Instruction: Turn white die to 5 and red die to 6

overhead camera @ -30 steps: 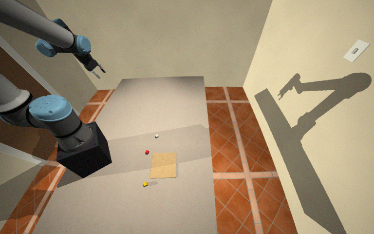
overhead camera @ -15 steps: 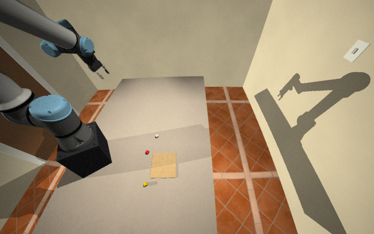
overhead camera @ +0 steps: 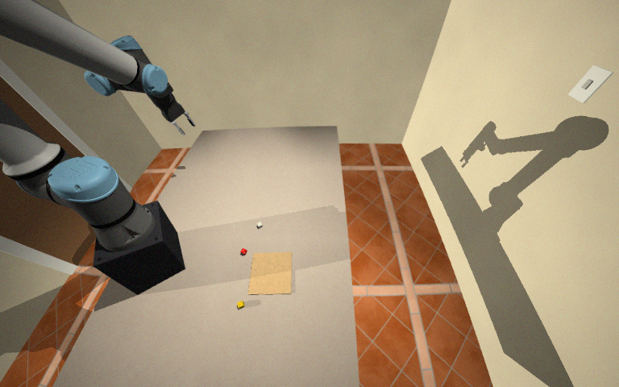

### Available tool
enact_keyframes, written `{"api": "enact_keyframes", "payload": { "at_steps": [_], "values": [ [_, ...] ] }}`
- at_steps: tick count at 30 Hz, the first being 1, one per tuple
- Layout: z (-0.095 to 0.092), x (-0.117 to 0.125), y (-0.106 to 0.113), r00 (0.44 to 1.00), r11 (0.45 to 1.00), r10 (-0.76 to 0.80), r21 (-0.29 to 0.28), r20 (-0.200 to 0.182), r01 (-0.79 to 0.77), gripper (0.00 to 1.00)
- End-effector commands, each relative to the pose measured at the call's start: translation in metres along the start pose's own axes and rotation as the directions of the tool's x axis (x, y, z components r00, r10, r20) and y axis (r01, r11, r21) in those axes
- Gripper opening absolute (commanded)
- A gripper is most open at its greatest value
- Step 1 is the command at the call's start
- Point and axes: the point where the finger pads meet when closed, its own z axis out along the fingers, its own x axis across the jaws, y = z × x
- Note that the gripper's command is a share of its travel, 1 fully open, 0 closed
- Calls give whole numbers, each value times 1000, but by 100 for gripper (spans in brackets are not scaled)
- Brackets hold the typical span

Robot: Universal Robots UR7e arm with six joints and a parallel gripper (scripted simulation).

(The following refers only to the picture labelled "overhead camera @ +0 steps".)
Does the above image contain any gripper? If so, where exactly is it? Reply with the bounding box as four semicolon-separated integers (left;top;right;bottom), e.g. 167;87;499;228
146;83;195;135

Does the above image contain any tan square mat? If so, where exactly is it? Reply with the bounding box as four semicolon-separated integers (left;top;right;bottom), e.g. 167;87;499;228
248;252;292;294

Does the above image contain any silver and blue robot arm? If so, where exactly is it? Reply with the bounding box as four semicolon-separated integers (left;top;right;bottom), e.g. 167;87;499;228
0;0;168;252

